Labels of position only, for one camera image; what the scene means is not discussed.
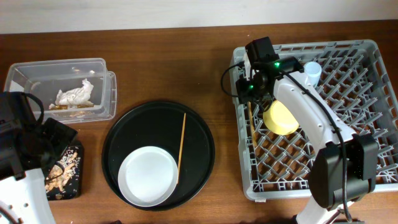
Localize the light blue cup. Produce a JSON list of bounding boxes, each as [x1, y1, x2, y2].
[[303, 62, 322, 87]]

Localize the yellow bowl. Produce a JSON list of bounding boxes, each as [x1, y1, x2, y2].
[[262, 100, 299, 135]]

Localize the white round plate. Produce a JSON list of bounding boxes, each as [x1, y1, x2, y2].
[[118, 146, 178, 207]]

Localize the white tissue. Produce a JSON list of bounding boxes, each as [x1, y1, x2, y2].
[[52, 79, 94, 105]]

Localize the gold foil wrapper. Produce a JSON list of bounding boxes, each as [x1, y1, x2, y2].
[[49, 104, 94, 110]]

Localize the food scraps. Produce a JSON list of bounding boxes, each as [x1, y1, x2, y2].
[[45, 150, 80, 193]]

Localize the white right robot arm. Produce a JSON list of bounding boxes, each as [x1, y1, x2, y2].
[[235, 37, 379, 223]]

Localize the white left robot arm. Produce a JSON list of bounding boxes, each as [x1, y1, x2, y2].
[[1, 91, 78, 223]]

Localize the grey plastic dishwasher rack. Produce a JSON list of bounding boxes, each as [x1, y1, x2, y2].
[[233, 40, 397, 202]]

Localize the clear plastic waste bin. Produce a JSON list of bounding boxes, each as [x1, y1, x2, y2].
[[3, 58, 117, 124]]

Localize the black rectangular waste bin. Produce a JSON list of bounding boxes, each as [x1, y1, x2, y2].
[[45, 141, 84, 201]]

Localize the round black tray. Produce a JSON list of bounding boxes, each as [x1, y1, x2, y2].
[[101, 101, 215, 212]]

